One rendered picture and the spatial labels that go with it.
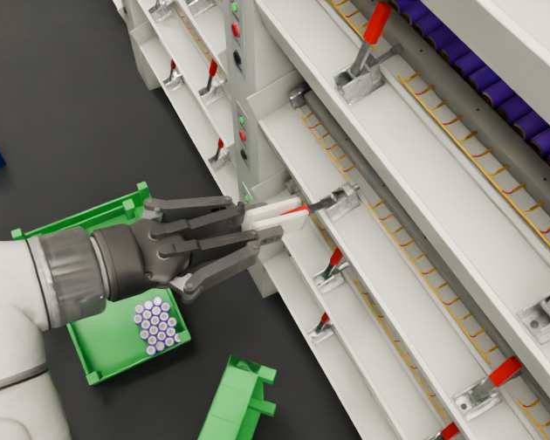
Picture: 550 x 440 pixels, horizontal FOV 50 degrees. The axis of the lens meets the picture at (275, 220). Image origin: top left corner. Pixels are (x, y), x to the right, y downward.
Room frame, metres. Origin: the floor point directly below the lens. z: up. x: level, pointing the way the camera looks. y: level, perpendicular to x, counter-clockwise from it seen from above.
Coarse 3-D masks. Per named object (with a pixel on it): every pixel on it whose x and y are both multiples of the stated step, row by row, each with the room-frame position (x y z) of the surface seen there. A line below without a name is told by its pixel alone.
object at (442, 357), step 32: (256, 96) 0.57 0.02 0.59; (288, 96) 0.58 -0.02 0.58; (288, 128) 0.55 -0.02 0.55; (320, 128) 0.54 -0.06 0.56; (288, 160) 0.50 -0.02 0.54; (320, 160) 0.49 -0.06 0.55; (320, 192) 0.45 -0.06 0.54; (352, 224) 0.40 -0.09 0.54; (352, 256) 0.36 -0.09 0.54; (384, 256) 0.35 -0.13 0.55; (416, 256) 0.34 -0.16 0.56; (384, 288) 0.31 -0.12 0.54; (416, 288) 0.31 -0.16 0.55; (448, 288) 0.30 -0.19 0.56; (416, 320) 0.27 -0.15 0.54; (416, 352) 0.24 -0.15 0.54; (448, 352) 0.23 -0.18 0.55; (448, 384) 0.20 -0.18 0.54; (512, 384) 0.20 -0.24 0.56; (480, 416) 0.17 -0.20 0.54; (512, 416) 0.17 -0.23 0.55; (544, 416) 0.17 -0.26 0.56
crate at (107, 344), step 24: (96, 216) 0.67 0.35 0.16; (120, 216) 0.70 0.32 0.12; (168, 288) 0.55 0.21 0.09; (120, 312) 0.52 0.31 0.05; (72, 336) 0.45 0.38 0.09; (96, 336) 0.47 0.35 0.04; (120, 336) 0.47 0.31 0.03; (96, 360) 0.43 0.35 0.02; (120, 360) 0.43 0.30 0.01; (144, 360) 0.42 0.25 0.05
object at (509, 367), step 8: (512, 360) 0.19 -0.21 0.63; (496, 368) 0.19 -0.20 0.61; (504, 368) 0.19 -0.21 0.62; (512, 368) 0.19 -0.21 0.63; (496, 376) 0.19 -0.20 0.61; (504, 376) 0.18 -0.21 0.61; (488, 384) 0.19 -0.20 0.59; (496, 384) 0.18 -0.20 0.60; (472, 392) 0.19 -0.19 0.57; (480, 392) 0.18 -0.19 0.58; (488, 392) 0.18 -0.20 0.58
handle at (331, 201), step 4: (332, 196) 0.42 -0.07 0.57; (324, 200) 0.42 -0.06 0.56; (328, 200) 0.42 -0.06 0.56; (332, 200) 0.42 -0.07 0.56; (336, 200) 0.42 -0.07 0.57; (312, 204) 0.41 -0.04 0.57; (316, 204) 0.41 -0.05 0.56; (320, 204) 0.41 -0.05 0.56; (324, 204) 0.41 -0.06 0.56; (328, 204) 0.41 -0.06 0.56; (332, 204) 0.41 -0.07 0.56; (300, 208) 0.40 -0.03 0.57; (304, 208) 0.40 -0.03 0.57; (308, 208) 0.40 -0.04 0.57; (312, 208) 0.40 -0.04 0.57; (316, 208) 0.41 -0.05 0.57; (320, 208) 0.41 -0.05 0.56; (324, 208) 0.41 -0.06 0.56; (288, 212) 0.40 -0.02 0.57; (292, 212) 0.40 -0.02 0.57; (312, 212) 0.40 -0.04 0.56; (308, 216) 0.40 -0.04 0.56
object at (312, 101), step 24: (312, 96) 0.57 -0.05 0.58; (336, 120) 0.53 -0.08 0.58; (336, 144) 0.50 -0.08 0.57; (360, 168) 0.46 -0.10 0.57; (384, 192) 0.42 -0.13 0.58; (408, 216) 0.38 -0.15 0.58; (432, 264) 0.33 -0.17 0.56; (432, 288) 0.30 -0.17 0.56; (456, 288) 0.29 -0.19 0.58; (480, 312) 0.26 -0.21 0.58; (528, 384) 0.19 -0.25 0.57
